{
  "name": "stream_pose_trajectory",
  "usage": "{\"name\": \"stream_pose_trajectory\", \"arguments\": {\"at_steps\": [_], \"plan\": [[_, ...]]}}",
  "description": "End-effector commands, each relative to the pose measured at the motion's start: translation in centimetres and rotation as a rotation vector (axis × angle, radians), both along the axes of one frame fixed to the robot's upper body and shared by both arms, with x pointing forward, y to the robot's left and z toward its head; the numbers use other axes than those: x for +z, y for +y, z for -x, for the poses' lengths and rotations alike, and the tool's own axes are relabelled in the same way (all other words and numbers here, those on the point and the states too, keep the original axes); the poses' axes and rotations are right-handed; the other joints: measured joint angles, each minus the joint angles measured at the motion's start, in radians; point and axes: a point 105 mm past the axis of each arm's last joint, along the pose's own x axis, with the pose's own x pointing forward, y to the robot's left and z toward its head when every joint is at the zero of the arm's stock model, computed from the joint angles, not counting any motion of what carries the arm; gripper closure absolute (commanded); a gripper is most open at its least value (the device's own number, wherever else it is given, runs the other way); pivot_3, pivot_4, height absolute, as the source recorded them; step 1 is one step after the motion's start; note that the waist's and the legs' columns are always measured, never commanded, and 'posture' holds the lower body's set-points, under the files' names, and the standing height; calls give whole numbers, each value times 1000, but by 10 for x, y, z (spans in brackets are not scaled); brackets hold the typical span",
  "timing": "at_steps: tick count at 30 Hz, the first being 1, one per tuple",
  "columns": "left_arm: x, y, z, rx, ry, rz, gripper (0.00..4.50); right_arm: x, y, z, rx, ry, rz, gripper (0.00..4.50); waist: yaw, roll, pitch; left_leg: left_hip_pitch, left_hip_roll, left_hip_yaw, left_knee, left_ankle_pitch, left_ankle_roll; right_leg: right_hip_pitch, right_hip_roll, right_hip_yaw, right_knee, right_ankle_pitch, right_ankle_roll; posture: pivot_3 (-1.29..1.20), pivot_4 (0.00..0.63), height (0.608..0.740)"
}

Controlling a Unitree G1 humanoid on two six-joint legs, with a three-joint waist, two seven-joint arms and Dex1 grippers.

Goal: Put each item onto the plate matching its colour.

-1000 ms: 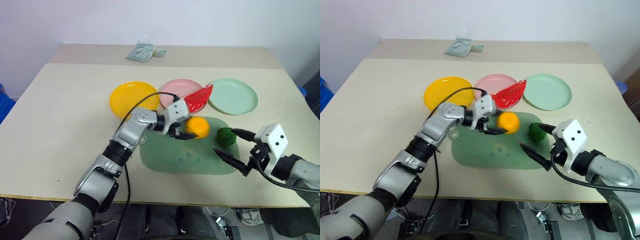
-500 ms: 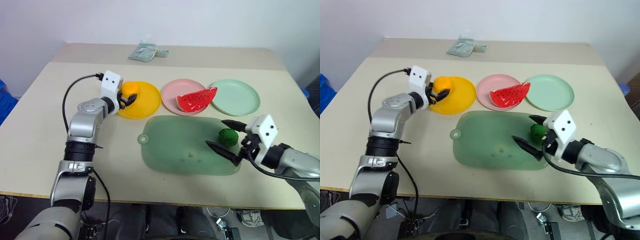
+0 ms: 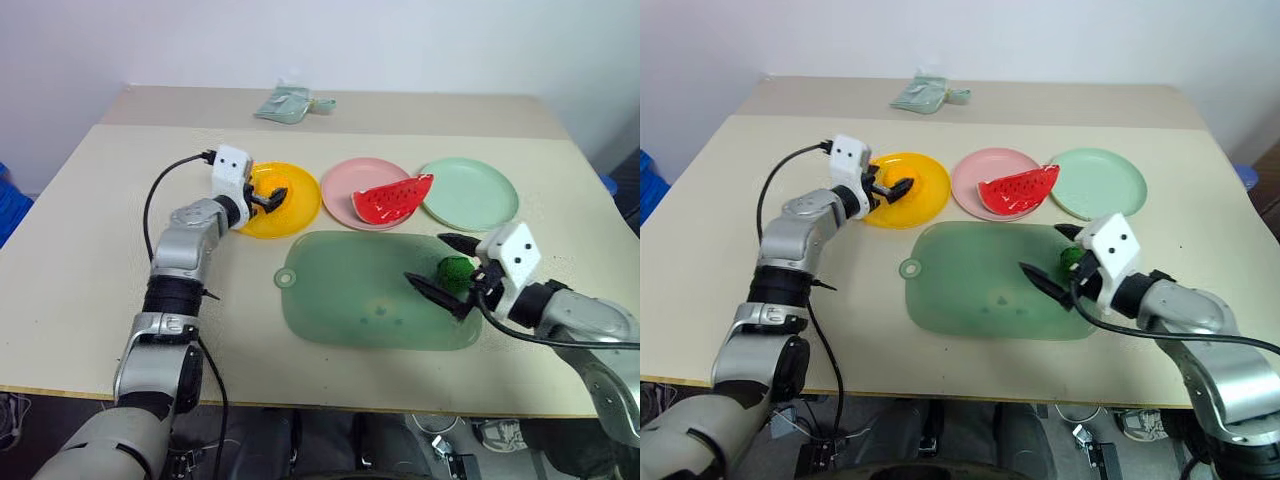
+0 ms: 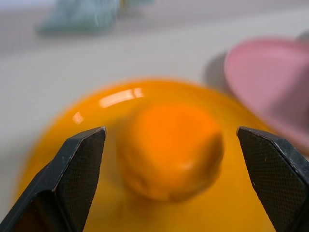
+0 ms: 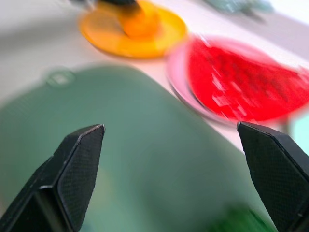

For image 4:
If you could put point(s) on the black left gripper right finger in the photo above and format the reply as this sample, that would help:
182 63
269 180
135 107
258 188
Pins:
275 178

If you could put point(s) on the orange plate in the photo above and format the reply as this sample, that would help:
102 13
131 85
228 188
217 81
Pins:
116 212

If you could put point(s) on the pale green packet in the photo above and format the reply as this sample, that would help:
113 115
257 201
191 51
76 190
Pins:
79 17

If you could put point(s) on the pink plate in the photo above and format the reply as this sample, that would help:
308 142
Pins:
270 82

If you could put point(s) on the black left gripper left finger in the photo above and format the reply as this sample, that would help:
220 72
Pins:
72 174

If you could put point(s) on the orange round fruit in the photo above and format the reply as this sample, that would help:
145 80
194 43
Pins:
169 152

